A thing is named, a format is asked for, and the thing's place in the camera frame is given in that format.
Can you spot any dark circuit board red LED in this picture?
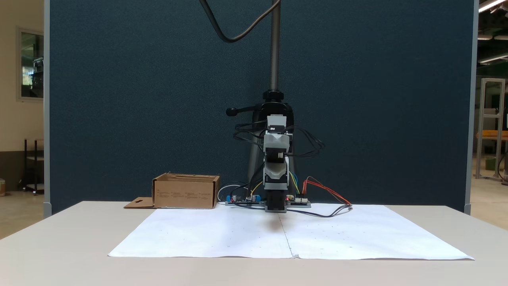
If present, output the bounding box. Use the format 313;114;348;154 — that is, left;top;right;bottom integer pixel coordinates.
287;195;312;208

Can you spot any blue circuit board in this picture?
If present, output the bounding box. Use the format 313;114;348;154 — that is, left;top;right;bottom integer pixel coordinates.
225;193;263;206

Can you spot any brown cardboard box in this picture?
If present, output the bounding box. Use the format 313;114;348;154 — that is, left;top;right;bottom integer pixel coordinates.
124;172;221;210

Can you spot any white paper sheet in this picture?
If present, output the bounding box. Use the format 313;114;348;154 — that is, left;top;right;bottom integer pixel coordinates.
280;203;475;261
108;207;295;259

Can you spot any dark blue partition panel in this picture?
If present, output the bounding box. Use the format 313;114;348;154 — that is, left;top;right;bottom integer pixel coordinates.
44;0;479;217

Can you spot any orange table top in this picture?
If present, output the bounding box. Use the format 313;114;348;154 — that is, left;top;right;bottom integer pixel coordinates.
476;130;508;140

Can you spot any black shelf rack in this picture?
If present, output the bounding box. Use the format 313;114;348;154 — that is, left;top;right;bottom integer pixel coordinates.
22;138;44;195

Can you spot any ceiling strip light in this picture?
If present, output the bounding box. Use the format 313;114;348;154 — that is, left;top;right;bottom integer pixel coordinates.
478;0;508;13

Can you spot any long black wire bundle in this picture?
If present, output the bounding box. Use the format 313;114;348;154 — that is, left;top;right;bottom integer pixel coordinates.
233;122;267;152

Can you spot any black wrist wire loop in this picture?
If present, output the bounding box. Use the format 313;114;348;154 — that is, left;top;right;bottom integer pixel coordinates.
292;126;326;158

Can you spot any orange red wire bundle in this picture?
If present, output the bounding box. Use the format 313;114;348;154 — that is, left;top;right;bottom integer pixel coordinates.
302;178;353;207

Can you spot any white cable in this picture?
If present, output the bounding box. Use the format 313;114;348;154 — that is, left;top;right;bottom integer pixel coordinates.
217;183;239;204

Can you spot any black camera stand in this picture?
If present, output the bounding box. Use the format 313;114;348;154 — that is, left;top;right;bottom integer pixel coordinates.
225;0;296;187

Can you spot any black base wire bundle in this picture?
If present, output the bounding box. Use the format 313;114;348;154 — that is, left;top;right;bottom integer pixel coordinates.
287;204;353;218

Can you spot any grey hanging cable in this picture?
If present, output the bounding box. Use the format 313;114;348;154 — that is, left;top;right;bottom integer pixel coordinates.
198;0;281;43

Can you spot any aluminium frame rack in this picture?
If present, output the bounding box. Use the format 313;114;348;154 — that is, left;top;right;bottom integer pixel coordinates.
475;78;507;182

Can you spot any wall window frame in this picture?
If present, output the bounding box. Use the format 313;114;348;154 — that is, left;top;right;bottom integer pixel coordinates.
16;27;44;102

